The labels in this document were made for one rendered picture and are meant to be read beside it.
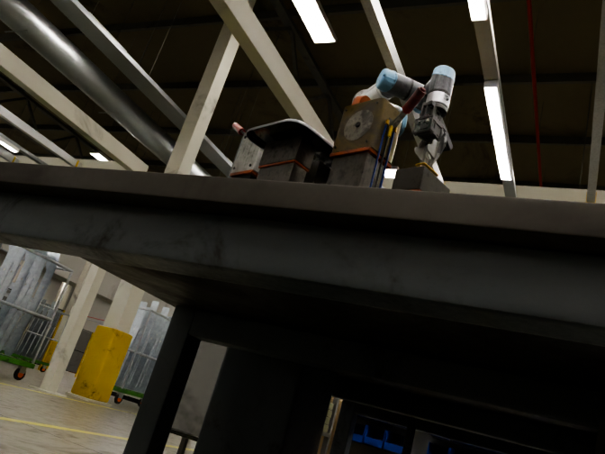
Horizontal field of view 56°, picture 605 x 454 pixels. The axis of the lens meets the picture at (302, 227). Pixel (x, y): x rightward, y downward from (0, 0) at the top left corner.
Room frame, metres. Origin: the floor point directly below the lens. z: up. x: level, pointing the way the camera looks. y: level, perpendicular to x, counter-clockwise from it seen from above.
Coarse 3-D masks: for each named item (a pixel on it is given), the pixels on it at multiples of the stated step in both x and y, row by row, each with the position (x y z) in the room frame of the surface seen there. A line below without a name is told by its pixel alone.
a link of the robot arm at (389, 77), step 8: (384, 72) 1.61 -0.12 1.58; (392, 72) 1.61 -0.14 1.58; (376, 80) 1.66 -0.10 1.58; (384, 80) 1.61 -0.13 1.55; (392, 80) 1.61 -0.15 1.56; (400, 80) 1.61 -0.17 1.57; (408, 80) 1.62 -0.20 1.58; (368, 88) 1.82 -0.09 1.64; (376, 88) 1.71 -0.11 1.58; (384, 88) 1.64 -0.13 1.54; (392, 88) 1.63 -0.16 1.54; (400, 88) 1.62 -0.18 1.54; (408, 88) 1.62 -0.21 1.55; (368, 96) 1.81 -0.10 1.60; (376, 96) 1.75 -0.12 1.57; (384, 96) 1.71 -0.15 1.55; (392, 96) 1.69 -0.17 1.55; (400, 96) 1.65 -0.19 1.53
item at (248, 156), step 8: (240, 144) 1.31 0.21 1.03; (248, 144) 1.28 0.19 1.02; (240, 152) 1.30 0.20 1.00; (248, 152) 1.28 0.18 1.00; (256, 152) 1.25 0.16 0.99; (240, 160) 1.29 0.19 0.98; (248, 160) 1.27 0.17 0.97; (256, 160) 1.25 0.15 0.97; (232, 168) 1.31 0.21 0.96; (240, 168) 1.28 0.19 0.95; (248, 168) 1.26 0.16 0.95; (256, 168) 1.25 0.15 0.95; (232, 176) 1.31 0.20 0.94; (240, 176) 1.29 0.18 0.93; (248, 176) 1.26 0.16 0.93; (256, 176) 1.26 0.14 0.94
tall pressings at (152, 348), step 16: (144, 304) 11.39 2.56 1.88; (144, 320) 11.49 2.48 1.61; (160, 320) 11.89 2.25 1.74; (144, 336) 11.58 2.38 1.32; (160, 336) 11.99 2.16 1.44; (128, 352) 11.26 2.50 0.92; (144, 352) 11.86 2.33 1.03; (144, 368) 11.95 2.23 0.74; (128, 384) 11.65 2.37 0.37; (144, 384) 12.05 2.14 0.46
